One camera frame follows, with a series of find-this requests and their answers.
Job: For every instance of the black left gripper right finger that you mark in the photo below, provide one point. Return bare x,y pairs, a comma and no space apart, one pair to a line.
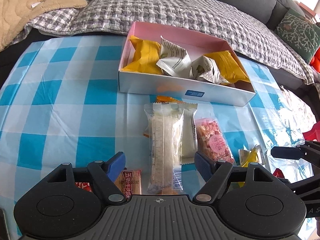
217,176

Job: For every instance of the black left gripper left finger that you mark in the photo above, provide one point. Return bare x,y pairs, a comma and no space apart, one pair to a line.
101,176

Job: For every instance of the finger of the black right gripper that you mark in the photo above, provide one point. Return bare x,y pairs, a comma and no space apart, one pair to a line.
299,152

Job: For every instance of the yellow gold snack pack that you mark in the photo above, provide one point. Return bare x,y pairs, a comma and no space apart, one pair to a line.
255,155

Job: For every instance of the clear white rice cracker pack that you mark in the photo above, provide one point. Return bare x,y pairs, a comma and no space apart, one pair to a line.
165,122

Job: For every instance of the red snack pack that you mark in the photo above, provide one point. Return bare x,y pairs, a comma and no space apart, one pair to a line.
84,186

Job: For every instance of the red object right edge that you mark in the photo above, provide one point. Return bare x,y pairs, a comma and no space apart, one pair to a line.
300,85

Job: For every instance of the brown red-label snack pack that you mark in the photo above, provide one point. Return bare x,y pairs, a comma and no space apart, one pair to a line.
129,182

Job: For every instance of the pink puffed rice snack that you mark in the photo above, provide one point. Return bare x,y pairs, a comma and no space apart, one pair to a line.
211,141

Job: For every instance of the cream wafer snack pack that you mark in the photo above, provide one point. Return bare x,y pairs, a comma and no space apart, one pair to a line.
189,138

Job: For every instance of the blue checkered tablecloth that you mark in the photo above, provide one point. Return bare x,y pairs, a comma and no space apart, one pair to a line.
61,104

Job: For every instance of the pink cardboard box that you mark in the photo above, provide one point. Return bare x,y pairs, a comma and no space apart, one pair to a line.
196,44

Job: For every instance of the orange snack pack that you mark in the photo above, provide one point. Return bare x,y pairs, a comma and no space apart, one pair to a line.
162,99

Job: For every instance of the white crumpled snack pack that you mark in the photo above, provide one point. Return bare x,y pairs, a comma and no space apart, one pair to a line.
205,69

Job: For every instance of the green patterned cushion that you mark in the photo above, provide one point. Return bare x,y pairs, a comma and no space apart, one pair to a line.
300,34

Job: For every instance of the white printed snack pack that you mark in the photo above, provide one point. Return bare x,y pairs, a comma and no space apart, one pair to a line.
174,60

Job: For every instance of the grey checkered quilt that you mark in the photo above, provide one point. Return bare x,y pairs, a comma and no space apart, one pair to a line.
244,33

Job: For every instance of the beige fleece blanket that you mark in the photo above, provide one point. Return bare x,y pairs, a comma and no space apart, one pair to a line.
15,14

